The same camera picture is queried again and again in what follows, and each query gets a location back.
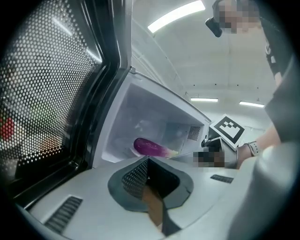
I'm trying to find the black head-worn camera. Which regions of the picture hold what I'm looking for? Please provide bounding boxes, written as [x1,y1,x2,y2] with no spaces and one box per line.
[204,0,224,38]

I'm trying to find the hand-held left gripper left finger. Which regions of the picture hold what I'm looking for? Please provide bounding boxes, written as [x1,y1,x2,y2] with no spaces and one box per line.
[107,156,150,213]

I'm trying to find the long ceiling light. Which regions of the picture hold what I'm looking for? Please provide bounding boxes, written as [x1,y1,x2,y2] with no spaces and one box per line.
[239,100,266,108]
[190,97,219,103]
[147,0,206,33]

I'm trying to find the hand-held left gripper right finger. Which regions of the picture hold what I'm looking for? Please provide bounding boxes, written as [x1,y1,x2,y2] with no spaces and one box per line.
[147,156,195,210]

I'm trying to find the white microwave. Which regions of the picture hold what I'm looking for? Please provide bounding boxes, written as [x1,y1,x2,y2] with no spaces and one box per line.
[0,0,213,200]

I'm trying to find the person's right forearm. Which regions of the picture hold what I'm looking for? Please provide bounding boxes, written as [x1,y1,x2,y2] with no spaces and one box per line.
[254,124,282,155]

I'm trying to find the white plate with tomatoes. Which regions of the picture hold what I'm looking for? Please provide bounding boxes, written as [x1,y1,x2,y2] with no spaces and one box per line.
[0,116,16,142]

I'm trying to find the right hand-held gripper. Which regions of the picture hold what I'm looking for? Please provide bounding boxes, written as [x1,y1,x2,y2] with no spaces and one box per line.
[201,114,246,169]

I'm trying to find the purple eggplant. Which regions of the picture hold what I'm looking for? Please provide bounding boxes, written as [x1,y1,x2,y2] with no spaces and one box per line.
[133,137,180,158]

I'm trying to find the person's head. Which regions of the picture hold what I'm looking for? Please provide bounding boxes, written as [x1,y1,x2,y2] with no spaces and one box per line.
[219,0,263,34]

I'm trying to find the grey wrist strap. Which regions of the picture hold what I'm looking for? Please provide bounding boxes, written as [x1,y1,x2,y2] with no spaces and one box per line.
[247,140,261,157]

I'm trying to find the person's dark shirt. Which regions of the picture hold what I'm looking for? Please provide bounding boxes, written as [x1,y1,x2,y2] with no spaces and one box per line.
[257,16,300,144]

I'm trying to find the person's right hand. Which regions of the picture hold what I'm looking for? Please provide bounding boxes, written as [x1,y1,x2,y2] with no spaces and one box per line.
[236,144,253,170]

